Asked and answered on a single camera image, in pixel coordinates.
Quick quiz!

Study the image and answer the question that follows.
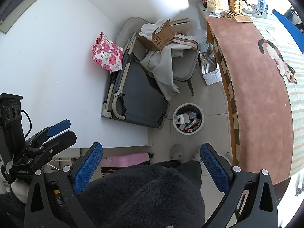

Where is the white round trash bin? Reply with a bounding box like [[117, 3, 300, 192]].
[[173, 103, 205, 136]]

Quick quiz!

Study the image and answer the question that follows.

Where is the pink floral bag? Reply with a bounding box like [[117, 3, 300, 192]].
[[91, 32, 124, 74]]

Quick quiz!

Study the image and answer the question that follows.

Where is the blue chair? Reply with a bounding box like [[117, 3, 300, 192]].
[[272, 9, 304, 53]]

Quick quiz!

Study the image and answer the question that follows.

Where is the brown paper envelope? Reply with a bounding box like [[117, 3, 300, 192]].
[[233, 14, 253, 23]]

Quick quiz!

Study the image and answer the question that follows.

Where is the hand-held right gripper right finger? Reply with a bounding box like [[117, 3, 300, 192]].
[[200, 142, 279, 228]]

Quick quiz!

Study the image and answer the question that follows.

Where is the person's dark fleece clothing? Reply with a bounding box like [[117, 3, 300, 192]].
[[0, 160, 206, 228]]

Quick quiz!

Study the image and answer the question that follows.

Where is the striped tablecloth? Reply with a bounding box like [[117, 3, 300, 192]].
[[252, 12, 304, 178]]

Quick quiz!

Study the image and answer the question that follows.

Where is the beige striped garment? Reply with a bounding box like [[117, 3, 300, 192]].
[[166, 35, 199, 53]]

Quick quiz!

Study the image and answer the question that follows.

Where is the white folded paper box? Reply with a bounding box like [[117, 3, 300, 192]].
[[202, 69, 222, 86]]

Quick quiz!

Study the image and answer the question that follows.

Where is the grey chair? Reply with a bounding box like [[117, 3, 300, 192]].
[[116, 17, 201, 97]]

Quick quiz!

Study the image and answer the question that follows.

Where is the grey fluffy slipper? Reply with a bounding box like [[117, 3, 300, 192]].
[[192, 146, 202, 163], [170, 144, 184, 162]]

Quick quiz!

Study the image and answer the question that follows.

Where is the grey framed panel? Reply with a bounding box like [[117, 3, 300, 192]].
[[0, 0, 47, 34]]

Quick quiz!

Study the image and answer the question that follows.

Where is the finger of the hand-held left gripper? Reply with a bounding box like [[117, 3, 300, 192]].
[[26, 119, 72, 146], [24, 130, 78, 165]]

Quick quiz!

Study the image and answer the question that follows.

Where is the pink case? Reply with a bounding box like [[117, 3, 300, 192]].
[[101, 152, 151, 174]]

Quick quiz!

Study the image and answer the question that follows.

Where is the grey folding cot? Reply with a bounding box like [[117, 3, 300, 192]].
[[101, 32, 170, 129]]

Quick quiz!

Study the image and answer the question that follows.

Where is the black cable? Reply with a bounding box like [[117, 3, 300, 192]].
[[21, 109, 32, 137]]

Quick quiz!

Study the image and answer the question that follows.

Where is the white cloth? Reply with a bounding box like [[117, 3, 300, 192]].
[[138, 18, 207, 101]]

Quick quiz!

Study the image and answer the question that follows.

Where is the brown cardboard box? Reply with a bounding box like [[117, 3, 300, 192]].
[[136, 18, 176, 51]]

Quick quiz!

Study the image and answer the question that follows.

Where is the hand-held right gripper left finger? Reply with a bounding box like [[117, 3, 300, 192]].
[[24, 142, 104, 228]]

